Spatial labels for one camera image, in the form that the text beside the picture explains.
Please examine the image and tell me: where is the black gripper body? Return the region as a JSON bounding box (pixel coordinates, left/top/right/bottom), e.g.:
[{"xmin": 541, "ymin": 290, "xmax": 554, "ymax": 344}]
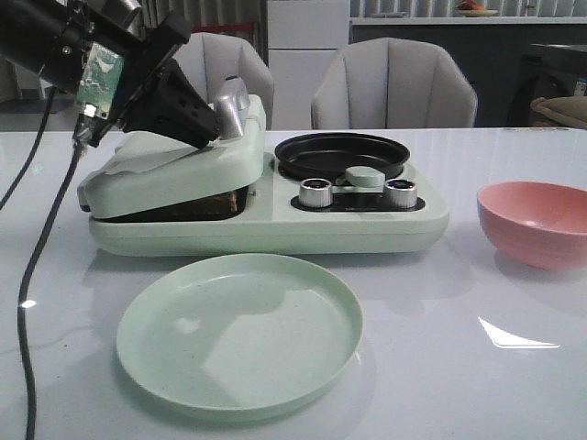
[{"xmin": 86, "ymin": 1, "xmax": 190, "ymax": 147}]

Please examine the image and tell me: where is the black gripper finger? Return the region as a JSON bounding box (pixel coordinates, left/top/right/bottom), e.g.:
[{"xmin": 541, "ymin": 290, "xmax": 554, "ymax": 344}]
[{"xmin": 122, "ymin": 59, "xmax": 219, "ymax": 149}]

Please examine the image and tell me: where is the mint green sandwich maker lid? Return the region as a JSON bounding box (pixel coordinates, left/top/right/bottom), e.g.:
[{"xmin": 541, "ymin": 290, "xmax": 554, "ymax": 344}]
[{"xmin": 77, "ymin": 77, "xmax": 266, "ymax": 219}]

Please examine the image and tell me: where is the bread slice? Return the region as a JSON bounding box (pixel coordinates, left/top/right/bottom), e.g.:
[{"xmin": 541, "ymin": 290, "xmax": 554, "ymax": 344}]
[{"xmin": 106, "ymin": 186, "xmax": 249, "ymax": 224}]

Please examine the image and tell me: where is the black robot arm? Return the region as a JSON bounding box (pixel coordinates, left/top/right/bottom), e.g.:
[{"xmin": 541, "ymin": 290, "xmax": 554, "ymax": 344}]
[{"xmin": 1, "ymin": 1, "xmax": 219, "ymax": 149}]

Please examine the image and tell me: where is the mint green breakfast maker base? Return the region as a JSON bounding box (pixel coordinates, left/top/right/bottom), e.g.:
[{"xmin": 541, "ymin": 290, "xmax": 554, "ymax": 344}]
[{"xmin": 89, "ymin": 148, "xmax": 449, "ymax": 257}]

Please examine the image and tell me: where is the left grey upholstered chair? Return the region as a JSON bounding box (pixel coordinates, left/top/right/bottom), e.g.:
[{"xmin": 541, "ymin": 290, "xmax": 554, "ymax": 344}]
[{"xmin": 173, "ymin": 32, "xmax": 274, "ymax": 129}]

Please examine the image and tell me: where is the grey upholstered chair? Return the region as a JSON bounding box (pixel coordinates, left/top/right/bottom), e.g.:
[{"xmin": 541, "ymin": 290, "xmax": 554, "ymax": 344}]
[
  {"xmin": 173, "ymin": 32, "xmax": 274, "ymax": 129},
  {"xmin": 311, "ymin": 38, "xmax": 478, "ymax": 129}
]

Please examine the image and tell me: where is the white refrigerator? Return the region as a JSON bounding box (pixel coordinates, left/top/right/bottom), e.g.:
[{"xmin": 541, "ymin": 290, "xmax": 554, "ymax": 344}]
[{"xmin": 267, "ymin": 1, "xmax": 350, "ymax": 130}]

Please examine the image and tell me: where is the black round frying pan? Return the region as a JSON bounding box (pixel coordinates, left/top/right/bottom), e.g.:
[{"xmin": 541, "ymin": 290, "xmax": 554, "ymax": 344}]
[{"xmin": 274, "ymin": 132, "xmax": 410, "ymax": 182}]

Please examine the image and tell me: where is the left silver control knob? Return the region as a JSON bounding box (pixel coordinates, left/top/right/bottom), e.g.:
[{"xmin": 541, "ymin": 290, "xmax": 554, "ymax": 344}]
[{"xmin": 298, "ymin": 178, "xmax": 333, "ymax": 208}]

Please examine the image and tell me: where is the silver control knob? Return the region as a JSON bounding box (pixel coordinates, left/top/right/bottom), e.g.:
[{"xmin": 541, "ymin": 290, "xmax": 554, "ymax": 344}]
[
  {"xmin": 298, "ymin": 178, "xmax": 333, "ymax": 208},
  {"xmin": 382, "ymin": 179, "xmax": 418, "ymax": 210}
]

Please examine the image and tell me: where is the right grey upholstered chair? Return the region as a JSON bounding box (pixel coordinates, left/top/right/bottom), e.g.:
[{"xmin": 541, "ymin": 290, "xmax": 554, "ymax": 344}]
[{"xmin": 311, "ymin": 38, "xmax": 478, "ymax": 129}]

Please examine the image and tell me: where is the right silver control knob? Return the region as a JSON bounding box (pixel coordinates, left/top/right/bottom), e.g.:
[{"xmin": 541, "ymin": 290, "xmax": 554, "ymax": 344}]
[{"xmin": 382, "ymin": 179, "xmax": 418, "ymax": 210}]

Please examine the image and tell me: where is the mint green round plate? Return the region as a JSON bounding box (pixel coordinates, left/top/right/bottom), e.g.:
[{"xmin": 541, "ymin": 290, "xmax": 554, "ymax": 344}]
[{"xmin": 116, "ymin": 254, "xmax": 363, "ymax": 421}]

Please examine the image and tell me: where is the fruit plate on counter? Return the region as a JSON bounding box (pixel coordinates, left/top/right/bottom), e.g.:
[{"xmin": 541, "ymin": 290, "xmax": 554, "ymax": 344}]
[{"xmin": 453, "ymin": 0, "xmax": 499, "ymax": 17}]

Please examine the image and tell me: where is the dark grey kitchen counter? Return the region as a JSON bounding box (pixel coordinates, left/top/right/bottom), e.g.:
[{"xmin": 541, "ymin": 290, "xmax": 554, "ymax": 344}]
[{"xmin": 349, "ymin": 16, "xmax": 586, "ymax": 127}]

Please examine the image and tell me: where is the pink bowl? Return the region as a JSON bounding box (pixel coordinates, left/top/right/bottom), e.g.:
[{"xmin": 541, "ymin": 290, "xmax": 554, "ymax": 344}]
[{"xmin": 477, "ymin": 181, "xmax": 586, "ymax": 270}]

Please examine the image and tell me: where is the beige sofa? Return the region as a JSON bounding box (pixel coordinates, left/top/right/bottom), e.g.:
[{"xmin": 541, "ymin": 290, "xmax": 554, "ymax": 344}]
[{"xmin": 530, "ymin": 96, "xmax": 587, "ymax": 129}]

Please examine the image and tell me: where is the green circuit board camera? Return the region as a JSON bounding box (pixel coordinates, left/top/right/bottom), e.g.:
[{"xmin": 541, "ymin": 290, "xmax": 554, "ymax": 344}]
[{"xmin": 75, "ymin": 42, "xmax": 125, "ymax": 120}]

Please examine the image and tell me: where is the black camera cable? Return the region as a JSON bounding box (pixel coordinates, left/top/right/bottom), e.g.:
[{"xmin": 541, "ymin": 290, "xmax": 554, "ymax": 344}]
[{"xmin": 0, "ymin": 86, "xmax": 100, "ymax": 440}]

